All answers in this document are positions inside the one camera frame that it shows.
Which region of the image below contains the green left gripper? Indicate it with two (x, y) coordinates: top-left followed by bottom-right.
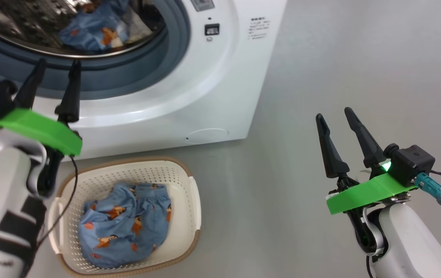
(0, 58), (83, 157)

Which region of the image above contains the cream perforated laundry basket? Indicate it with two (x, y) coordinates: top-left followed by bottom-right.
(47, 156), (201, 278)

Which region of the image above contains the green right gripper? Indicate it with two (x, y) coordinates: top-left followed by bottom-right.
(315, 107), (417, 215)

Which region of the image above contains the stainless steel washing machine drum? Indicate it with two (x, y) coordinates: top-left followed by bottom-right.
(0, 0), (167, 58)

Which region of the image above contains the round white drain filter cover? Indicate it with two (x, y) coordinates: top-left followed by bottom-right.
(185, 128), (229, 144)

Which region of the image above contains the blue fox print garment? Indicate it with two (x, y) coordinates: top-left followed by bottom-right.
(59, 0), (130, 53)
(78, 182), (172, 269)

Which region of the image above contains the white front-load washing machine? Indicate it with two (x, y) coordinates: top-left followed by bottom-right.
(0, 0), (288, 161)

